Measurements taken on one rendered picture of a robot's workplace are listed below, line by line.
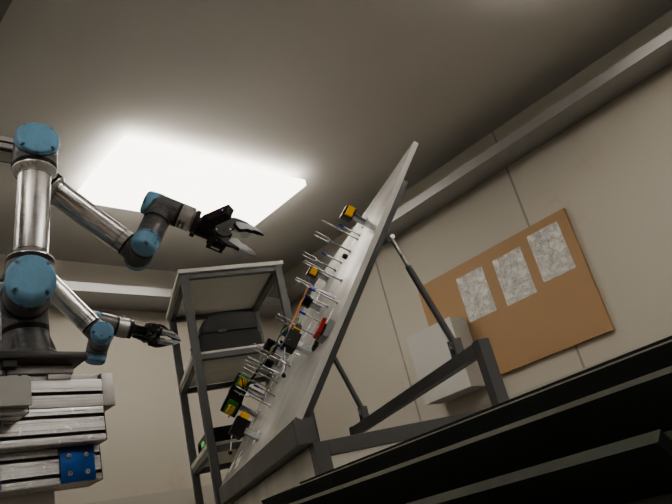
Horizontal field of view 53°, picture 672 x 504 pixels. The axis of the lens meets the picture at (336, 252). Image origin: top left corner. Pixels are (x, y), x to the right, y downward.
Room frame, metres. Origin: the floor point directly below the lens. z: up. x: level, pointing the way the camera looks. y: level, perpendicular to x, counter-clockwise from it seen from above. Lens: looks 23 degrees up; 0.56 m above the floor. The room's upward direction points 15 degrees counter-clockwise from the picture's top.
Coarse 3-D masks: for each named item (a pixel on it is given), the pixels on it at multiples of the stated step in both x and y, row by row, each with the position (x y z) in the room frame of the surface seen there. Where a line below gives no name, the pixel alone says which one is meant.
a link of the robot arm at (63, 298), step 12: (60, 288) 2.11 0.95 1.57; (60, 300) 2.12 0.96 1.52; (72, 300) 2.13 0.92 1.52; (72, 312) 2.14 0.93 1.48; (84, 312) 2.15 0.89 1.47; (84, 324) 2.15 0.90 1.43; (96, 324) 2.15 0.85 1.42; (108, 324) 2.17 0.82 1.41; (96, 336) 2.15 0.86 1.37; (108, 336) 2.17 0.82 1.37; (96, 348) 2.22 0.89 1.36
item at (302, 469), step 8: (296, 456) 1.89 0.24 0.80; (304, 456) 1.82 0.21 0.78; (288, 464) 1.97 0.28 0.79; (296, 464) 1.90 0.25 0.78; (304, 464) 1.84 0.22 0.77; (312, 464) 1.78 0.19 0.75; (280, 472) 2.07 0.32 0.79; (288, 472) 1.99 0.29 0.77; (296, 472) 1.92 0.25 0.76; (304, 472) 1.85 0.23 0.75; (312, 472) 1.79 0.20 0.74; (264, 480) 2.26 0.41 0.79; (272, 480) 2.17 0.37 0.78; (280, 480) 2.08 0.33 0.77; (288, 480) 2.00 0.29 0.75; (296, 480) 1.93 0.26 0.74; (272, 488) 2.18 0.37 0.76; (280, 488) 2.10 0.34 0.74; (288, 488) 2.02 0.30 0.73
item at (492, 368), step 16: (464, 352) 2.05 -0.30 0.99; (480, 352) 1.97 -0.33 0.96; (448, 368) 2.15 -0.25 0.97; (480, 368) 1.99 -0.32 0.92; (496, 368) 1.98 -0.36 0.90; (416, 384) 2.37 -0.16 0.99; (432, 384) 2.28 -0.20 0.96; (496, 384) 1.97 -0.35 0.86; (400, 400) 2.52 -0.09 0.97; (496, 400) 1.97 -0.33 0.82; (368, 416) 2.82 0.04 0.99; (384, 416) 2.69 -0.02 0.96; (352, 432) 3.01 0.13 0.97
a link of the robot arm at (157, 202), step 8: (152, 192) 1.71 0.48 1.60; (144, 200) 1.71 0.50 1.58; (152, 200) 1.71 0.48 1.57; (160, 200) 1.72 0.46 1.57; (168, 200) 1.73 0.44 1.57; (176, 200) 1.76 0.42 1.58; (144, 208) 1.72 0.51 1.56; (152, 208) 1.71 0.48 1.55; (160, 208) 1.71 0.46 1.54; (168, 208) 1.73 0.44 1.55; (176, 208) 1.74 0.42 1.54; (168, 216) 1.74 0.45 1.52; (176, 216) 1.74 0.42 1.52
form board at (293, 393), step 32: (384, 192) 2.09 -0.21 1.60; (384, 224) 1.89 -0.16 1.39; (352, 256) 2.12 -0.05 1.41; (320, 288) 2.68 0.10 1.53; (352, 288) 1.82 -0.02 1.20; (320, 320) 2.16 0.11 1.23; (320, 352) 1.82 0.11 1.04; (288, 384) 2.19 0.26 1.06; (288, 416) 1.85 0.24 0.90; (256, 448) 2.23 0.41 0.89; (224, 480) 2.77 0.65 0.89
